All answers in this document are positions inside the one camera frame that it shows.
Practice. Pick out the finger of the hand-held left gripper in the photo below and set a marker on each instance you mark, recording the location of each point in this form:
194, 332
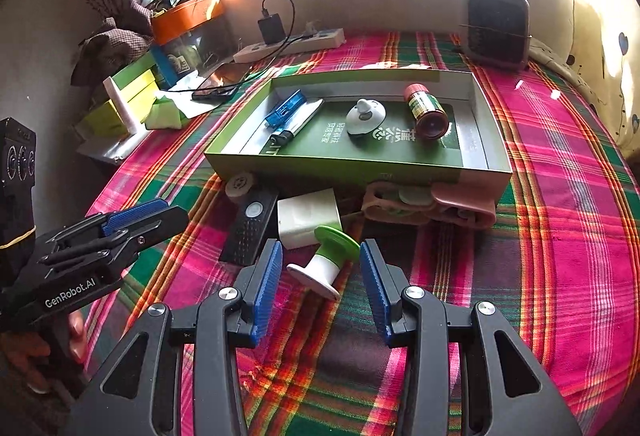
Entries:
160, 228
135, 216

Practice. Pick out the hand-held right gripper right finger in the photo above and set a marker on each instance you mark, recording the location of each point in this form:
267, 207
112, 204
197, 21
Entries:
377, 291

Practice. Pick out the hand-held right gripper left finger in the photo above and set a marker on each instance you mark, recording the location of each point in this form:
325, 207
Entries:
262, 291

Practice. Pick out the green and white spool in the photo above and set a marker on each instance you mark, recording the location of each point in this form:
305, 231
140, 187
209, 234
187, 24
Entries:
322, 266

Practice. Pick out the black remote control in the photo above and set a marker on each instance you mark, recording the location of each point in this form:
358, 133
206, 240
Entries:
247, 231

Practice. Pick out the pink and mint case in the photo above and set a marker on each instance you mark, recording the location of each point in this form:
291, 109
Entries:
395, 208

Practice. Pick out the white plug adapter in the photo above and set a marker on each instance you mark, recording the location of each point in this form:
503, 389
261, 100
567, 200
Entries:
305, 216

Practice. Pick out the small white round cap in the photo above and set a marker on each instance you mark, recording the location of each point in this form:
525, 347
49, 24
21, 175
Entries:
239, 186

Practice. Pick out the pink oval case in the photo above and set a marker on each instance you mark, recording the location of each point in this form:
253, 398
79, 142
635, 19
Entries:
470, 211

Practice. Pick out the large green cardboard box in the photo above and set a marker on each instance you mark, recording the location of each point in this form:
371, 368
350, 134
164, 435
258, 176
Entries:
350, 165

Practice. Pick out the white round panda case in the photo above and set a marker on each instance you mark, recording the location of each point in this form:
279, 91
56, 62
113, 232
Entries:
365, 120

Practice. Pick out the blue transparent case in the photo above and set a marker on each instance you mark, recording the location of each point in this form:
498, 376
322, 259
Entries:
285, 110

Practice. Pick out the black and silver pen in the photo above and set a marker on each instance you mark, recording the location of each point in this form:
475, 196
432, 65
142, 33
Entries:
300, 123

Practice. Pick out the red-lid brown bottle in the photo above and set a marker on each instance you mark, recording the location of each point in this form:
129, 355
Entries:
425, 110

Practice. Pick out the person's left hand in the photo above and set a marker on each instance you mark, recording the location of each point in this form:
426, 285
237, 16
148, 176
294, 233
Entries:
25, 358

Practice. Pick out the yellow cardboard box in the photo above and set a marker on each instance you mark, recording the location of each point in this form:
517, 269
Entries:
100, 118

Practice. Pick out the green cloth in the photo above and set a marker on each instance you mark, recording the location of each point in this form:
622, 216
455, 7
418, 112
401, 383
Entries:
165, 113

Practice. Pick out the white tube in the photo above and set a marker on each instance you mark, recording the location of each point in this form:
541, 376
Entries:
122, 108

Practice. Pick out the small light green box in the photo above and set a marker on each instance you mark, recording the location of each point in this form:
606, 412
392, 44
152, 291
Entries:
132, 75

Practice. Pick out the blue picture box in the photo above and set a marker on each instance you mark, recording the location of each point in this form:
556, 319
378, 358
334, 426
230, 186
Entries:
172, 65

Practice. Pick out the black smartphone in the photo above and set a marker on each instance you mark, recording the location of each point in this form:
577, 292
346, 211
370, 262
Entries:
222, 78

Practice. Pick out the brown checked cloth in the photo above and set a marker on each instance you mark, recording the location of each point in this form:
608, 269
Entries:
110, 48

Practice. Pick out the glass tank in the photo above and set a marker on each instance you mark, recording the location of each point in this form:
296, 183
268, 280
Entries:
205, 43

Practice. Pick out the orange tray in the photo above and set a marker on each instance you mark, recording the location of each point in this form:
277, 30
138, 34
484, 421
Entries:
182, 18

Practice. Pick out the black charger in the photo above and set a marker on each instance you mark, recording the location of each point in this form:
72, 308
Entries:
270, 30

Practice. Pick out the white power strip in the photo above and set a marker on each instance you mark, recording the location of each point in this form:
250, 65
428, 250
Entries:
325, 38

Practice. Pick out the grey desktop fan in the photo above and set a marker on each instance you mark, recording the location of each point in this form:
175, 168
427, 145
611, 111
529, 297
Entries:
495, 28

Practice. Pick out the heart print curtain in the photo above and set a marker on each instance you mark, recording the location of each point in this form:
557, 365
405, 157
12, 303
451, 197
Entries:
600, 65

